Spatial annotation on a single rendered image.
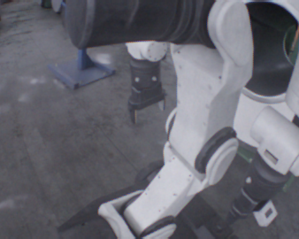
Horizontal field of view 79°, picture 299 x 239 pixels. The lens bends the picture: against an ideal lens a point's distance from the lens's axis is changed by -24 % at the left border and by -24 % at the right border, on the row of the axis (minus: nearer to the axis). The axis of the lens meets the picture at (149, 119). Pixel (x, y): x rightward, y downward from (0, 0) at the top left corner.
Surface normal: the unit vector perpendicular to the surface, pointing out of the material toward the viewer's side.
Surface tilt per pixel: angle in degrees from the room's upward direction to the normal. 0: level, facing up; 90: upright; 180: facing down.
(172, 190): 60
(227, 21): 90
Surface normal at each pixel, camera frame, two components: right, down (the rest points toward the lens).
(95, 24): 0.50, 0.72
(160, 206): -0.65, -0.19
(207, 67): -0.37, -0.51
